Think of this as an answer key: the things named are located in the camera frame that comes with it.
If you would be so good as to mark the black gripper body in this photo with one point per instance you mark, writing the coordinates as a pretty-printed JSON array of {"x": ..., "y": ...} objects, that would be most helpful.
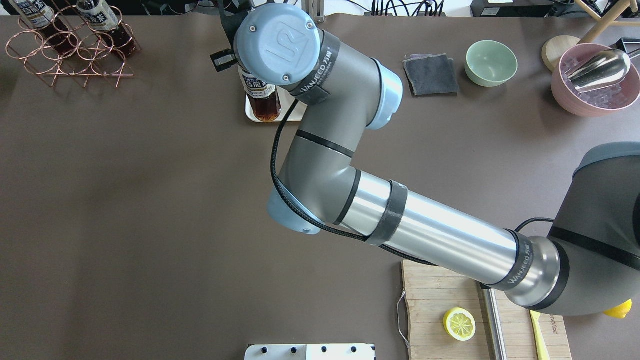
[{"x": 222, "y": 60}]

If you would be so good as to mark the tea bottle white cap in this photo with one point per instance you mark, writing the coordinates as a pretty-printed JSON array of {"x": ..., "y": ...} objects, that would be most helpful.
[{"x": 263, "y": 98}]

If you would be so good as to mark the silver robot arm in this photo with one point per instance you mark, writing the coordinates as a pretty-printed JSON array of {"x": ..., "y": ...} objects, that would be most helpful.
[{"x": 448, "y": 141}]

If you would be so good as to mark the grey folded cloth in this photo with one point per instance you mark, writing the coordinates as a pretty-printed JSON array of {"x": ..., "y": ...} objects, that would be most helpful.
[{"x": 431, "y": 74}]

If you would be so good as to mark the mint green bowl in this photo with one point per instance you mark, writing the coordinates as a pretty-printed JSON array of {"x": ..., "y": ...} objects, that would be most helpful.
[{"x": 490, "y": 63}]

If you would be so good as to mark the wooden cup tree stand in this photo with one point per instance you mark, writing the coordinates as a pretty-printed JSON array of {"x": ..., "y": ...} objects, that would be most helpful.
[{"x": 555, "y": 47}]

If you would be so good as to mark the wooden cutting board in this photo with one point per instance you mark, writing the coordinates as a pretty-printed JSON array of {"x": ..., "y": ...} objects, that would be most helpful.
[{"x": 431, "y": 291}]

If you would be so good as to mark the pink ice bowl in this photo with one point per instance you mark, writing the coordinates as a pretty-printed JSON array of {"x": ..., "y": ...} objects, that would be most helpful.
[{"x": 596, "y": 103}]

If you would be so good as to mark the half lemon slice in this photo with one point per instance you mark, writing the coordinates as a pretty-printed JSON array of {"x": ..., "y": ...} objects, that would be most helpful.
[{"x": 460, "y": 324}]

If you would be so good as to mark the steel muddler black tip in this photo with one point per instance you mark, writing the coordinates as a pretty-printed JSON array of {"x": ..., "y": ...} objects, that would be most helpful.
[{"x": 493, "y": 321}]

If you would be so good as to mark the yellow plastic knife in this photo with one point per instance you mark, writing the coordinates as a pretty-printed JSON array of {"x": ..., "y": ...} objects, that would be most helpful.
[{"x": 540, "y": 343}]

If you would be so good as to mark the yellow lemon near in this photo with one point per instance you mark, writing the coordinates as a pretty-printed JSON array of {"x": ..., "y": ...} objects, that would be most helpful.
[{"x": 621, "y": 311}]

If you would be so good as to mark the aluminium frame post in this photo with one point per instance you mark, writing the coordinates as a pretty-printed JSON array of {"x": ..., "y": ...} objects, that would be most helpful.
[{"x": 315, "y": 9}]

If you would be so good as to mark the copper wire bottle rack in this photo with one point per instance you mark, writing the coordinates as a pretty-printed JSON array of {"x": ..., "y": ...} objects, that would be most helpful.
[{"x": 90, "y": 60}]

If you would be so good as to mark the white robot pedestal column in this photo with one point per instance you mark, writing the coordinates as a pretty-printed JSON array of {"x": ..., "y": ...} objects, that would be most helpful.
[{"x": 312, "y": 351}]

